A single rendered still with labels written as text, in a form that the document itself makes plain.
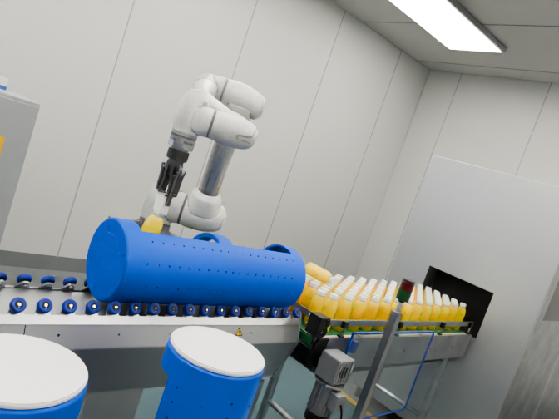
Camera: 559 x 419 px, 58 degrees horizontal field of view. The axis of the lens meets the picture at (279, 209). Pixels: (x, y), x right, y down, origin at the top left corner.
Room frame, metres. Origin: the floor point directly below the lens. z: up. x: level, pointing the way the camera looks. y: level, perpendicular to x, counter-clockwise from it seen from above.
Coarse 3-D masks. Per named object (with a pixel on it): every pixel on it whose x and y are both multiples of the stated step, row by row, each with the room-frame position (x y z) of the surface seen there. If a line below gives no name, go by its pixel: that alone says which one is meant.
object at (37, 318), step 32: (0, 320) 1.35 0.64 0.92; (32, 320) 1.41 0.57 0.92; (64, 320) 1.48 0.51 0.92; (96, 320) 1.55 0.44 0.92; (128, 320) 1.63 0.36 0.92; (160, 320) 1.72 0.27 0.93; (192, 320) 1.82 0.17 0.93; (224, 320) 1.93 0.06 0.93; (256, 320) 2.06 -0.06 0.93; (288, 320) 2.20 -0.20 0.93
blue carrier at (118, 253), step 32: (128, 224) 1.64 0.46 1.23; (96, 256) 1.69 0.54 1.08; (128, 256) 1.56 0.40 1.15; (160, 256) 1.65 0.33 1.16; (192, 256) 1.75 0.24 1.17; (224, 256) 1.86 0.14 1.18; (256, 256) 1.99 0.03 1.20; (288, 256) 2.15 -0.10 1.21; (96, 288) 1.64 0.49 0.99; (128, 288) 1.58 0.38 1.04; (160, 288) 1.66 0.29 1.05; (192, 288) 1.75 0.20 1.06; (224, 288) 1.85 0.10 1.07; (256, 288) 1.97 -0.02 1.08; (288, 288) 2.10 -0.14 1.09
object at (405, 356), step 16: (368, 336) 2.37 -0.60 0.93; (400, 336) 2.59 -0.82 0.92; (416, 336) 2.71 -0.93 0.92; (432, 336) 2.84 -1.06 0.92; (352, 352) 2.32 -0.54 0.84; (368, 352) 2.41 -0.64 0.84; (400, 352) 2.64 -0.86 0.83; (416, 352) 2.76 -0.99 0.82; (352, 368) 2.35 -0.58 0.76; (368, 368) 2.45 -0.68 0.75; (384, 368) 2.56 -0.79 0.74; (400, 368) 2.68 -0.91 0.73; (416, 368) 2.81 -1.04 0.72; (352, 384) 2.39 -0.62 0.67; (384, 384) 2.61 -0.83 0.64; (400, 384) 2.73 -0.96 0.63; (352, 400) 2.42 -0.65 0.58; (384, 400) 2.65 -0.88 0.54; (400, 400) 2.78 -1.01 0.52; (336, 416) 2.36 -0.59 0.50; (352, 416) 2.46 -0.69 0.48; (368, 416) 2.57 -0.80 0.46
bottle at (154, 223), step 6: (150, 216) 1.73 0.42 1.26; (156, 216) 1.74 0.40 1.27; (162, 216) 1.76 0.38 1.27; (144, 222) 1.74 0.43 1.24; (150, 222) 1.72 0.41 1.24; (156, 222) 1.73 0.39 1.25; (162, 222) 1.75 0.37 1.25; (144, 228) 1.72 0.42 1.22; (150, 228) 1.72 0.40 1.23; (156, 228) 1.72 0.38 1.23
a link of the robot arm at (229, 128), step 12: (204, 84) 2.12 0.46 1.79; (216, 108) 1.94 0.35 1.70; (228, 108) 1.95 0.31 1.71; (216, 120) 1.72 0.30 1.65; (228, 120) 1.73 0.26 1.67; (240, 120) 1.75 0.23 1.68; (216, 132) 1.73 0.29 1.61; (228, 132) 1.73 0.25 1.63; (240, 132) 1.74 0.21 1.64; (252, 132) 1.76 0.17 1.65; (228, 144) 1.75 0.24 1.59; (240, 144) 1.75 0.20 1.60; (252, 144) 1.77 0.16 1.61
